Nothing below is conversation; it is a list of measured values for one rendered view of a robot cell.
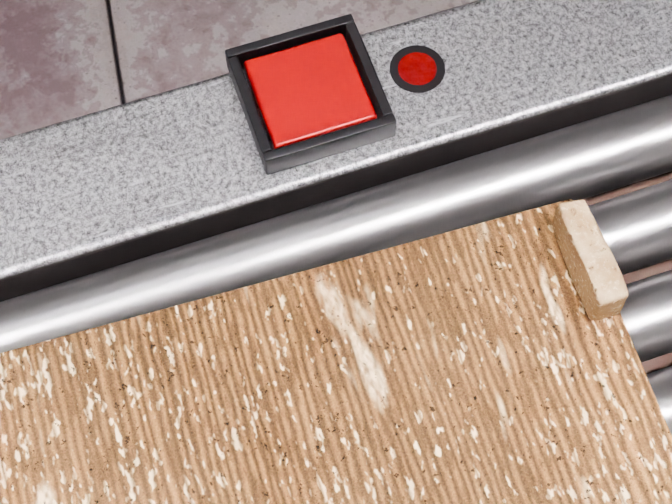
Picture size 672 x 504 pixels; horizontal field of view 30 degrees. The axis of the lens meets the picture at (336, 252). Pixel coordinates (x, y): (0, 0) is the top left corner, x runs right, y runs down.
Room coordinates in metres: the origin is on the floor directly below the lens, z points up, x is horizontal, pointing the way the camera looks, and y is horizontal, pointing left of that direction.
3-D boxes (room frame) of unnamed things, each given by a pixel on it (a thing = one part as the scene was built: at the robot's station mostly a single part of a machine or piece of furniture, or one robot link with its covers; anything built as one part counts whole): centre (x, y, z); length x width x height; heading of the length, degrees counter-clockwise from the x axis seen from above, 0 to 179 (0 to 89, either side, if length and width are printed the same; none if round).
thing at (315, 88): (0.37, 0.01, 0.92); 0.06 x 0.06 x 0.01; 19
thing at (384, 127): (0.37, 0.01, 0.92); 0.08 x 0.08 x 0.02; 19
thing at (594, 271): (0.26, -0.13, 0.95); 0.06 x 0.02 x 0.03; 16
